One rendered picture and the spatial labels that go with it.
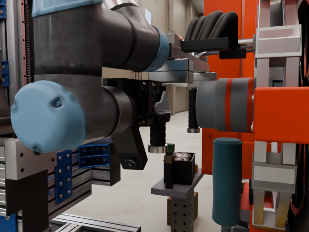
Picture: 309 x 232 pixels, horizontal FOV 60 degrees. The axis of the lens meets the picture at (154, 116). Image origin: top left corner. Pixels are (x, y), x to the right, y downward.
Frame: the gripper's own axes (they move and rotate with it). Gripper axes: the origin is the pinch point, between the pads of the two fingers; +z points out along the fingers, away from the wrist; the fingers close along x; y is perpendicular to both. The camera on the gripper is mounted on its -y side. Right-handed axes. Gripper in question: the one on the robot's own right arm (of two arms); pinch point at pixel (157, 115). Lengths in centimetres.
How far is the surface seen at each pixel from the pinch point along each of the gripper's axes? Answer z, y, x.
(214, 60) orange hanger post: 63, 19, -2
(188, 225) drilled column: 76, -63, 11
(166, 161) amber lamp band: 56, -25, 17
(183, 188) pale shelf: 62, -38, 10
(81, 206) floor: 114, -84, 107
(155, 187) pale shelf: 57, -38, 22
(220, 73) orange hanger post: 63, 14, -5
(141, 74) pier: 704, 66, 319
